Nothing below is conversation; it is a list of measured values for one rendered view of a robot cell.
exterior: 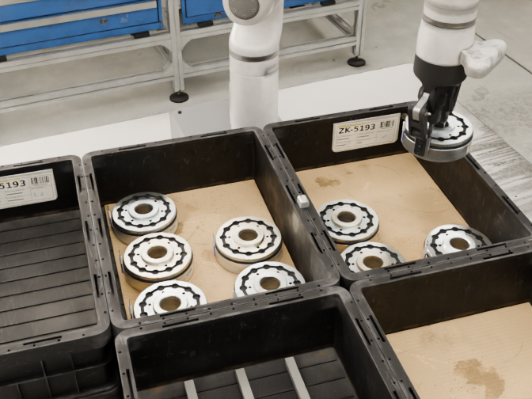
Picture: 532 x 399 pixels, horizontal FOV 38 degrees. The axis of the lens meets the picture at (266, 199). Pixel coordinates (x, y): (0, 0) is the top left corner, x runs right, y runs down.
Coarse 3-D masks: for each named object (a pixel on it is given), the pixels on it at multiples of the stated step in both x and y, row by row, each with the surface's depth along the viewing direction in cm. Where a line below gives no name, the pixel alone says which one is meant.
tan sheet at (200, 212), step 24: (192, 192) 131; (216, 192) 131; (240, 192) 131; (192, 216) 126; (216, 216) 126; (240, 216) 126; (264, 216) 126; (192, 240) 121; (216, 264) 116; (288, 264) 116; (216, 288) 112
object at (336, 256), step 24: (288, 120) 130; (312, 120) 130; (288, 168) 119; (480, 168) 119; (504, 192) 114; (312, 216) 110; (528, 240) 106; (336, 264) 102; (408, 264) 102; (432, 264) 102
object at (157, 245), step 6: (150, 246) 114; (156, 246) 115; (162, 246) 114; (168, 246) 114; (144, 252) 113; (168, 252) 113; (144, 258) 112; (150, 258) 112; (162, 258) 112; (168, 258) 112; (150, 264) 112; (156, 264) 112
